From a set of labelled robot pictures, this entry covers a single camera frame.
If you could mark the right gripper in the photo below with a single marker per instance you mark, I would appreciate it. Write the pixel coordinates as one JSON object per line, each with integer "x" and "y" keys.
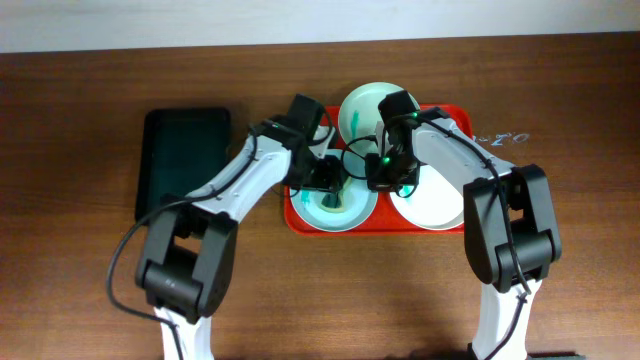
{"x": 392, "y": 180}

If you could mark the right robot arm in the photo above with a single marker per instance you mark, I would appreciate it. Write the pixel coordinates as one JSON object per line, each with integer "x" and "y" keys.
{"x": 511, "y": 235}

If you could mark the red plastic tray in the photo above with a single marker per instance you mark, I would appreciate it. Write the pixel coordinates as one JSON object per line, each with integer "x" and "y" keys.
{"x": 384, "y": 220}

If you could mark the white plate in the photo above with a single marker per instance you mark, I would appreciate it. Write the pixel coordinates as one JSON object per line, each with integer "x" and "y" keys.
{"x": 434, "y": 205}

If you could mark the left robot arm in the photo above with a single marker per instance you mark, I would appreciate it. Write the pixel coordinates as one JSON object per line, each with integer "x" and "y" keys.
{"x": 187, "y": 260}

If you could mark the green yellow sponge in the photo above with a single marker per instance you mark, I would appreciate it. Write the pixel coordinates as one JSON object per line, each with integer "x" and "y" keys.
{"x": 333, "y": 202}

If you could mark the mint green plate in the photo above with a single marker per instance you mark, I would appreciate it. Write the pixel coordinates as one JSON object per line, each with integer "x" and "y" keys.
{"x": 359, "y": 115}

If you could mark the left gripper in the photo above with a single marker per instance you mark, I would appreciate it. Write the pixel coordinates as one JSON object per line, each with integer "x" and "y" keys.
{"x": 327, "y": 181}

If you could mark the light blue plate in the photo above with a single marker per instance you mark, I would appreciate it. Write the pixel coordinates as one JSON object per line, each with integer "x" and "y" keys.
{"x": 359, "y": 201}

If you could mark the black plastic tray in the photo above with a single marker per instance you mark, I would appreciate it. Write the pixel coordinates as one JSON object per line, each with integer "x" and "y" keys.
{"x": 182, "y": 149}

